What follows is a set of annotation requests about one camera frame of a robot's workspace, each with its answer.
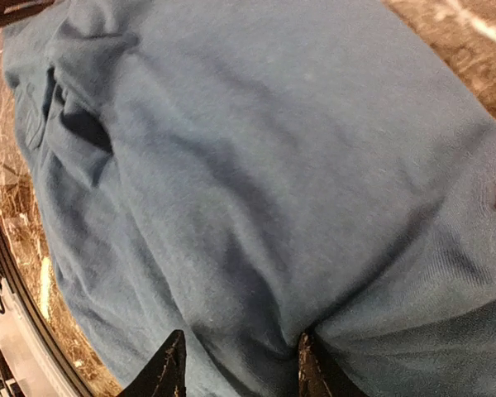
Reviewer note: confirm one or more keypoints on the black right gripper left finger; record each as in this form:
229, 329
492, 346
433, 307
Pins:
164, 374

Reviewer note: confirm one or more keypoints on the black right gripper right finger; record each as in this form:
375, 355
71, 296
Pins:
318, 375

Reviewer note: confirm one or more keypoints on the dark blue garment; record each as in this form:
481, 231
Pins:
246, 171

